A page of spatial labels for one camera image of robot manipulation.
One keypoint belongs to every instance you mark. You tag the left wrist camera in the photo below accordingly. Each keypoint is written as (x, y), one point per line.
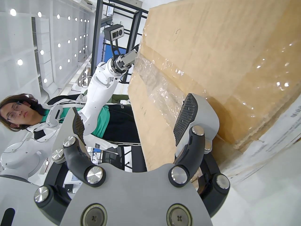
(116, 32)

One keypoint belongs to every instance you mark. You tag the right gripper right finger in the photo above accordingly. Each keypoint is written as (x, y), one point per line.
(195, 147)

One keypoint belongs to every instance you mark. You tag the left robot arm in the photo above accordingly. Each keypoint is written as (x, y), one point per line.
(98, 92)

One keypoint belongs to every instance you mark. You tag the black metal frame rack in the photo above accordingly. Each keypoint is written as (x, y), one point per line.
(100, 24)

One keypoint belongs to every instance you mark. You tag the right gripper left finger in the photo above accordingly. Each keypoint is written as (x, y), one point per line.
(77, 158)

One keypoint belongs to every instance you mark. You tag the large brown cardboard carton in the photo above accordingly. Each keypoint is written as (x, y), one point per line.
(211, 66)

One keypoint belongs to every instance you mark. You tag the robot body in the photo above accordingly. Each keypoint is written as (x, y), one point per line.
(16, 163)

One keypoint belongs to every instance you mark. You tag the person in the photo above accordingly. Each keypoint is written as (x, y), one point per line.
(21, 114)

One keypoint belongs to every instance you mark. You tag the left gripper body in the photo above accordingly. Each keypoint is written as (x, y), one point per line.
(125, 61)

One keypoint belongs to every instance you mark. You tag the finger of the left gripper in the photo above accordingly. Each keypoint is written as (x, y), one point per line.
(135, 48)

